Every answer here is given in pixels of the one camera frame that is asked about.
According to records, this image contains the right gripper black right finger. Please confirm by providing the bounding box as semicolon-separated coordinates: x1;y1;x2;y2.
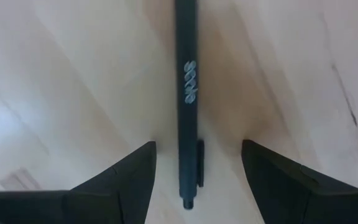
241;139;358;224

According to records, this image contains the matte black pen silver print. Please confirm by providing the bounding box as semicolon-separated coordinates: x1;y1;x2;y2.
174;0;205;210

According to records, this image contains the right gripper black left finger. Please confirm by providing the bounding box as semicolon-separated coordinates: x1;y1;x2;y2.
0;141;157;224

